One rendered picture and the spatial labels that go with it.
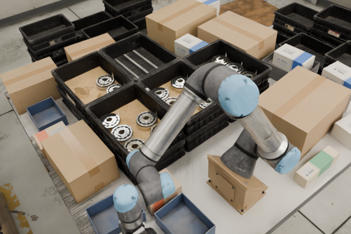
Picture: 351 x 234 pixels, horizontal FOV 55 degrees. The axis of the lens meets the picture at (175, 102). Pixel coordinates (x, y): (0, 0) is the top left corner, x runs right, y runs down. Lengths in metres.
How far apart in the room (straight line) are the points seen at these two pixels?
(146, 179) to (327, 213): 1.57
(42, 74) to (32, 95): 0.13
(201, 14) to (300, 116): 1.07
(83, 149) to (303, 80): 1.13
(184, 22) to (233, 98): 1.36
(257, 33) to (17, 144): 2.03
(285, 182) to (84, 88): 1.14
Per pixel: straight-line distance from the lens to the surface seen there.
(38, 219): 2.51
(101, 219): 1.54
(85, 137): 1.62
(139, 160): 1.17
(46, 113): 2.07
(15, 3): 4.75
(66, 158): 1.57
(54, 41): 3.10
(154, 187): 1.08
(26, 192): 2.67
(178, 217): 1.49
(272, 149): 1.27
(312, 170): 1.63
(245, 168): 1.43
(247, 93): 1.01
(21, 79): 2.11
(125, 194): 1.05
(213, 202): 1.53
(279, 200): 1.58
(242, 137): 1.43
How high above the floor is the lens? 2.00
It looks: 42 degrees down
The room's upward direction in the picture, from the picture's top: 4 degrees counter-clockwise
